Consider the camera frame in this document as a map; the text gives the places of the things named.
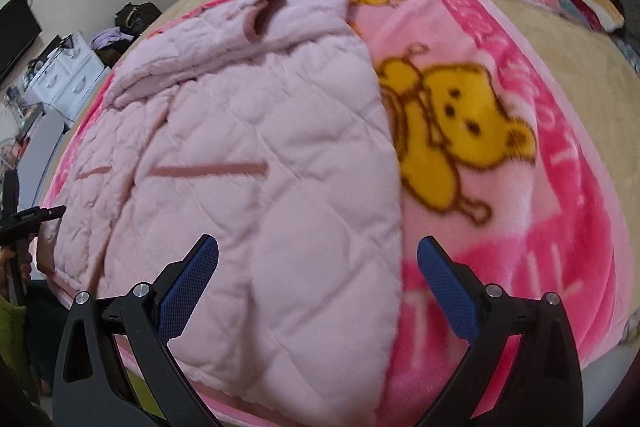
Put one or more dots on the purple cloth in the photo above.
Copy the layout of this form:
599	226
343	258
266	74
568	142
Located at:
110	38

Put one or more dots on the red yellow patterned cloth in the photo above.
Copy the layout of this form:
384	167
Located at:
595	7

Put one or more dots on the dark clothes pile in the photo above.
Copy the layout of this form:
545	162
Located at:
112	54

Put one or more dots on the beige bed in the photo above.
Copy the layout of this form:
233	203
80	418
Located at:
575	72

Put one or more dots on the white dresser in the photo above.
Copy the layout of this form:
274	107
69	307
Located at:
65	77

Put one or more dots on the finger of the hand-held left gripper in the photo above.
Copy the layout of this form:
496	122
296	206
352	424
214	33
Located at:
47	212

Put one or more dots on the black wall television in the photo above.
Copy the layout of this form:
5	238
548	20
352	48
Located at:
17	37

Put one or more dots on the pink bear printed blanket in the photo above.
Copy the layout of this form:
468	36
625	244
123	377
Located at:
500	207

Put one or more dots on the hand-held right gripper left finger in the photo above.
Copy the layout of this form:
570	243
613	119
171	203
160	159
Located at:
185	297

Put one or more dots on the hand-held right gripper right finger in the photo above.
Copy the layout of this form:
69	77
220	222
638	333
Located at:
450	292

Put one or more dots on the pink quilted jacket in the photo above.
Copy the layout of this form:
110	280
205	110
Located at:
250	182

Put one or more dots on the person's left hand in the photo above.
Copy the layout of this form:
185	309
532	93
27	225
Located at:
27	264

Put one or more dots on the black bag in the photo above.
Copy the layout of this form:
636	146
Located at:
137	14

